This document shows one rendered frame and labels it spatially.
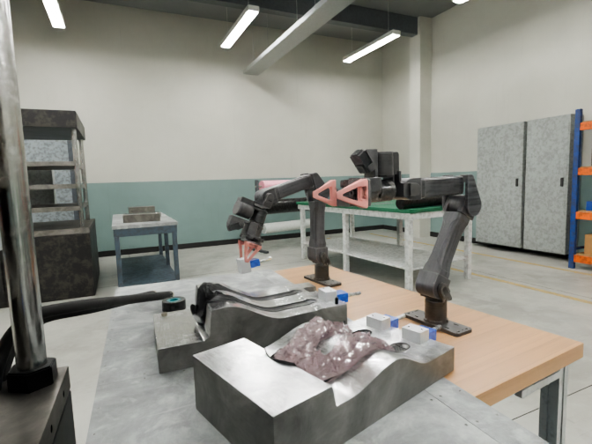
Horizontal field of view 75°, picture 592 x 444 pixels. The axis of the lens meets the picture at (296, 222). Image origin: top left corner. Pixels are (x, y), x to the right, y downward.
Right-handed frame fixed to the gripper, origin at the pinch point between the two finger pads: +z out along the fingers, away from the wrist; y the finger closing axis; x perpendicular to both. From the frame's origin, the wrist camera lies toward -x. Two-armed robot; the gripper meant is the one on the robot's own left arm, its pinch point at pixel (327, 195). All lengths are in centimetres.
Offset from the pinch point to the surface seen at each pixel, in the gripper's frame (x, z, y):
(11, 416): 40, 67, -17
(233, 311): 27.5, 20.6, -12.3
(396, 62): -248, -596, -568
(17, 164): -10, 61, -27
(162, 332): 33, 35, -24
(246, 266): 27, -1, -55
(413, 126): -96, -556, -485
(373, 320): 32.4, -11.0, 3.0
